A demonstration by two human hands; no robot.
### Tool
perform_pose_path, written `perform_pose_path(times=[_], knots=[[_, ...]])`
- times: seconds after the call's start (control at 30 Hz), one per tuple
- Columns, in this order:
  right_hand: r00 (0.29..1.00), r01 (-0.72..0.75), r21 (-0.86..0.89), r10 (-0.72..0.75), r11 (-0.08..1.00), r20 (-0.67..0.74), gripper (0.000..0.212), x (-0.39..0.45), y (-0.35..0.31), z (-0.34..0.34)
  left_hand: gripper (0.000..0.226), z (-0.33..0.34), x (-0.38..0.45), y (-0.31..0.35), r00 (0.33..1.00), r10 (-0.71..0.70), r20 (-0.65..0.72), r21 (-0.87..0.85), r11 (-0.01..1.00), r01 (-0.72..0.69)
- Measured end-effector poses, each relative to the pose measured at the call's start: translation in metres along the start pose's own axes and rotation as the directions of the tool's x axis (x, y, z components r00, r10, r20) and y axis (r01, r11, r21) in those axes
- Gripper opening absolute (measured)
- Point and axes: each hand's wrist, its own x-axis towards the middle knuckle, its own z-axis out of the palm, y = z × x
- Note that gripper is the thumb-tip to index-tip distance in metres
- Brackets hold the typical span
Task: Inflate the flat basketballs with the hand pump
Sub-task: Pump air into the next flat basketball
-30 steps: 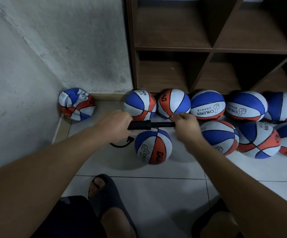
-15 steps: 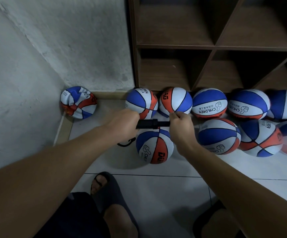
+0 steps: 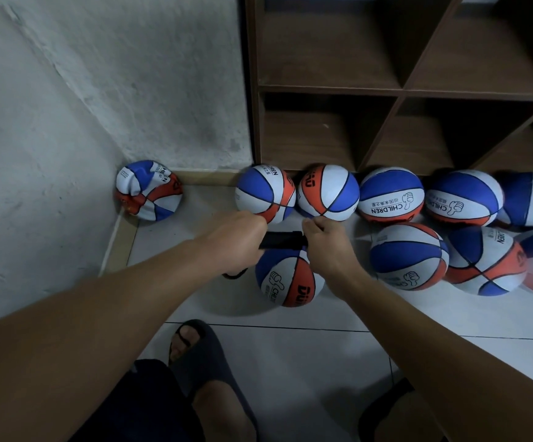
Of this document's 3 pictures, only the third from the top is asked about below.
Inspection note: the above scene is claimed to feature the person's right hand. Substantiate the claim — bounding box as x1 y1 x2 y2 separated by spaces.
302 216 364 298

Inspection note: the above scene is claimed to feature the person's left hand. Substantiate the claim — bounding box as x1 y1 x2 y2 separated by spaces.
197 211 270 275

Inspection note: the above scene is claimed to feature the black hand pump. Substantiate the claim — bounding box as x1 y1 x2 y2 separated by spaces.
220 231 309 281

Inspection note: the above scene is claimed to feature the brown wooden cubby shelf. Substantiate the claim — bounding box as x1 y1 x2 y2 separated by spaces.
241 0 533 180

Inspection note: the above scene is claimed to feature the person's right forearm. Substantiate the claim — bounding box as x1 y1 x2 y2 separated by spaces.
331 273 533 442

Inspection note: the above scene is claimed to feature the person's left forearm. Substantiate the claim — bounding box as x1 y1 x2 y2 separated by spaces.
0 244 226 442

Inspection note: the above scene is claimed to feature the person's left foot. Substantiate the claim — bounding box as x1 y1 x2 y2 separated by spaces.
170 325 255 442

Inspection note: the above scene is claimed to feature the beige baseboard strip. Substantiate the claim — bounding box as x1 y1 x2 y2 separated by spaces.
101 211 141 275
176 170 244 187

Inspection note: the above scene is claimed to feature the black sandal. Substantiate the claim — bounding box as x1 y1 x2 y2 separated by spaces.
166 319 260 442
359 377 419 442

